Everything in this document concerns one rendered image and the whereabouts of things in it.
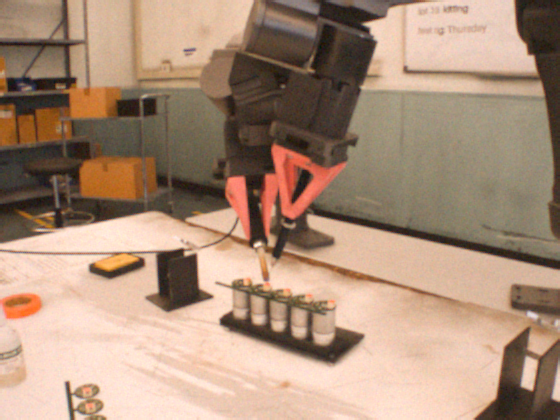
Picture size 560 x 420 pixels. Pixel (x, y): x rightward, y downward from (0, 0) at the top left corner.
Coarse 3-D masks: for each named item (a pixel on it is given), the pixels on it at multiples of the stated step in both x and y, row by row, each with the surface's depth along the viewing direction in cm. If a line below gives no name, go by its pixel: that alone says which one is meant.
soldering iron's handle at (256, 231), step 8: (248, 192) 72; (248, 200) 71; (256, 200) 71; (248, 208) 69; (256, 208) 69; (248, 216) 68; (256, 216) 68; (256, 224) 67; (256, 232) 65; (264, 232) 66; (264, 240) 65
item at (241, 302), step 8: (240, 288) 60; (248, 288) 60; (232, 296) 61; (240, 296) 60; (248, 296) 60; (232, 304) 61; (240, 304) 60; (248, 304) 60; (240, 312) 60; (248, 312) 61
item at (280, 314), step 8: (272, 304) 57; (280, 304) 57; (272, 312) 57; (280, 312) 57; (288, 312) 57; (272, 320) 58; (280, 320) 57; (288, 320) 58; (272, 328) 58; (280, 328) 57; (288, 328) 58
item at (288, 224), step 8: (304, 176) 55; (296, 184) 55; (304, 184) 55; (296, 192) 55; (296, 200) 56; (288, 224) 56; (280, 232) 57; (288, 232) 57; (280, 240) 57; (280, 248) 58; (272, 256) 58; (280, 256) 58
